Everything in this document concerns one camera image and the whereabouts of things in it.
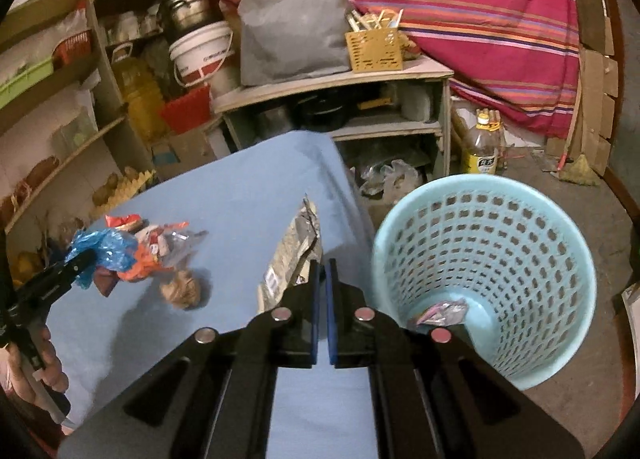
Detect low wooden cabinet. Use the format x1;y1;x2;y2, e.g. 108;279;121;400
212;56;455;180

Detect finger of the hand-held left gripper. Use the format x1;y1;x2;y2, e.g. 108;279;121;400
14;249;97;313

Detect shiny pink wrapper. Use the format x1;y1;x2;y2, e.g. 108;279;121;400
407;299;470;331

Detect white plastic bucket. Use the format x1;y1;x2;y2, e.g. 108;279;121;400
168;21;236;90

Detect clear plastic bags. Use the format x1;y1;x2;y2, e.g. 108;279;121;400
352;159;425;200

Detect green plastic tray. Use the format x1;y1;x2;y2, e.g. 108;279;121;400
0;56;55;110

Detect yellow chopstick holder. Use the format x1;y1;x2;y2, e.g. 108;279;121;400
345;29;404;74

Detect orange snack wrapper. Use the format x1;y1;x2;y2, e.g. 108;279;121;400
116;243;165;284

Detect grey fabric bag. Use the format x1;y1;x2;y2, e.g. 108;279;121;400
237;0;353;87

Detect yellow lacy basket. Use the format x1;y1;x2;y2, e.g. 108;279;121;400
90;168;159;220

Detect silver snack packet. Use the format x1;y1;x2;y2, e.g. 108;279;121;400
257;196;323;314

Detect red and white wrapper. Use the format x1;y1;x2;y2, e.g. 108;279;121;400
104;213;147;234

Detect bundle of chopsticks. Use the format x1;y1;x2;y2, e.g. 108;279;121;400
347;6;405;34

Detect light blue plastic basket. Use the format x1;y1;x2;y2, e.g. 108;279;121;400
371;174;598;392

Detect red striped cloth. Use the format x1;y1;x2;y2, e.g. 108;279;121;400
187;0;583;140

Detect blue plastic bag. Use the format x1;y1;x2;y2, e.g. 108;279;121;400
67;228;139;290

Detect tall wooden shelf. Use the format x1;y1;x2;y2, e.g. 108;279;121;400
0;0;157;235

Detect metal cooking pot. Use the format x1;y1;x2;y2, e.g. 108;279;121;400
159;0;217;36

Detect straw broom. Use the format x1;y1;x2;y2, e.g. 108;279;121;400
556;153;602;188

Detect cardboard pieces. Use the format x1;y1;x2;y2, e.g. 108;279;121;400
570;0;622;176

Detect clear plastic wrapper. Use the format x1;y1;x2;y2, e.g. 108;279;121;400
159;224;209;270

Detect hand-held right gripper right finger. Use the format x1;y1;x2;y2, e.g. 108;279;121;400
325;260;586;459

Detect black pan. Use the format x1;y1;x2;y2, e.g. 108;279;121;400
295;94;351;133

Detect person's left hand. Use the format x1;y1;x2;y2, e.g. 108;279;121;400
7;326;70;414

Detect orange plastic crate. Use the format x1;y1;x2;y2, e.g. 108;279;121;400
52;29;94;70

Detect red plastic basket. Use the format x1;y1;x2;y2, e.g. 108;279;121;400
159;86;212;136

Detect plastic bottle with yellow label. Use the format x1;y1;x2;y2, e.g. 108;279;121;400
460;109;501;176

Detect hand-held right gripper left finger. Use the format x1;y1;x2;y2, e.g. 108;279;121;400
57;260;322;459

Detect yellow cooking oil jug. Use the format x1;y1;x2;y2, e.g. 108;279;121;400
112;44;167;140

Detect brown paper ball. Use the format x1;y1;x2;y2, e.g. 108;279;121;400
160;270;202;311

